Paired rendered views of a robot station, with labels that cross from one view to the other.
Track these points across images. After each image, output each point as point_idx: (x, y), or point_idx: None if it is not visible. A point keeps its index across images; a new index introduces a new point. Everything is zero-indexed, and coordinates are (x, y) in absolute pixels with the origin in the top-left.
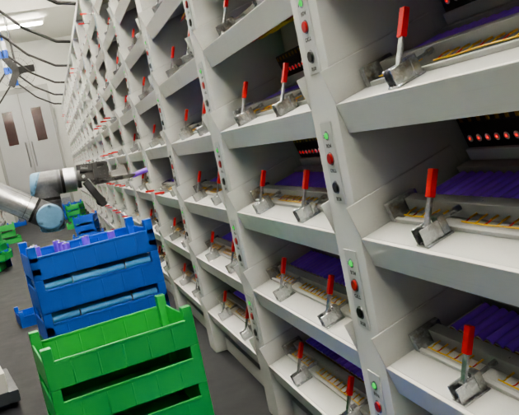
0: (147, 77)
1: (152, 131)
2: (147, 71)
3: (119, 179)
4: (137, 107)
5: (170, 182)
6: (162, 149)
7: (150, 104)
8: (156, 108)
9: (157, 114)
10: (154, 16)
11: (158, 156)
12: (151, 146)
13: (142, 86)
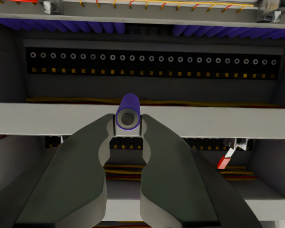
0: None
1: (228, 160)
2: (258, 220)
3: (35, 166)
4: (272, 214)
5: (280, 27)
6: (39, 126)
7: (111, 205)
8: (278, 175)
9: (284, 167)
10: None
11: (170, 111)
12: (233, 139)
13: (275, 220)
